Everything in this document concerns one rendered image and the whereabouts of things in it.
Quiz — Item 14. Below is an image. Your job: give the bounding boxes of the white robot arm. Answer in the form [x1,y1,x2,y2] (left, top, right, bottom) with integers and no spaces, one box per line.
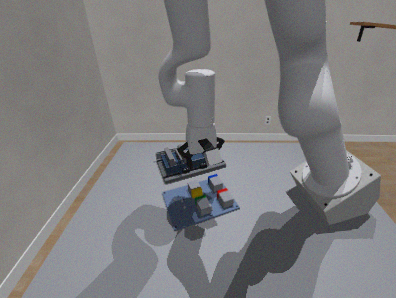
[159,0,362,197]

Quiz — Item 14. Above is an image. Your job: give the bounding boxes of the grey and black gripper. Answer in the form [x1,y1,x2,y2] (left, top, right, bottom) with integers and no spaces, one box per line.
[177,123,225,169]

